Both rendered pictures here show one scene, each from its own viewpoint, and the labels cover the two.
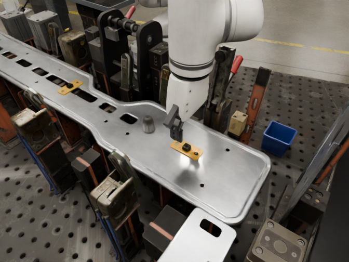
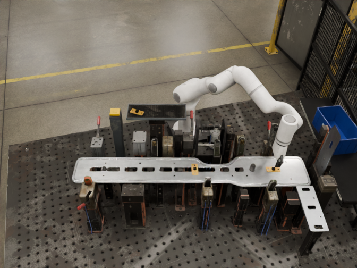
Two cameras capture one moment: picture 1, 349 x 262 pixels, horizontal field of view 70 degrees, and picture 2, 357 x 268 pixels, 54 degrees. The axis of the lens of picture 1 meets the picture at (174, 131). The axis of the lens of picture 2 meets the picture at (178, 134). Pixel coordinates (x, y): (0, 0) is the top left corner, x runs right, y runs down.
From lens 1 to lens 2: 169 cm
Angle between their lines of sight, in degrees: 26
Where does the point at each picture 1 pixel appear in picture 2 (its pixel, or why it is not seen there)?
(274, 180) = not seen: hidden behind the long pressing
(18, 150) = (155, 225)
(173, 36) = (285, 136)
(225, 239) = (312, 190)
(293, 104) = (263, 120)
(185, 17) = (291, 131)
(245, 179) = (300, 169)
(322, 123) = not seen: hidden behind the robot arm
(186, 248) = (305, 198)
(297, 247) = (332, 178)
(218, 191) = (297, 177)
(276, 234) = (325, 178)
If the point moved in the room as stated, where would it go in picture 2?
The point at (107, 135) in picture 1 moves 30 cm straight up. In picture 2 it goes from (241, 181) to (249, 144)
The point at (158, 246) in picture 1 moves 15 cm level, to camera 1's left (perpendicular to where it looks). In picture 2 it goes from (296, 203) to (277, 217)
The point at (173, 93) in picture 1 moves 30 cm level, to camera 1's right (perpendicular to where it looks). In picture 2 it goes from (281, 151) to (316, 130)
